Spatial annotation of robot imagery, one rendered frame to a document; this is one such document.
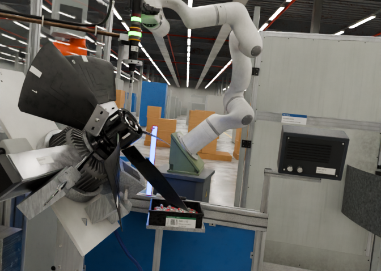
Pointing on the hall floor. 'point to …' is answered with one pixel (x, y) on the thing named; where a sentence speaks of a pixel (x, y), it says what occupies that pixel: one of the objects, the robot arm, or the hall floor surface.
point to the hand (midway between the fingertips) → (136, 5)
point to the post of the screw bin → (157, 250)
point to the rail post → (259, 250)
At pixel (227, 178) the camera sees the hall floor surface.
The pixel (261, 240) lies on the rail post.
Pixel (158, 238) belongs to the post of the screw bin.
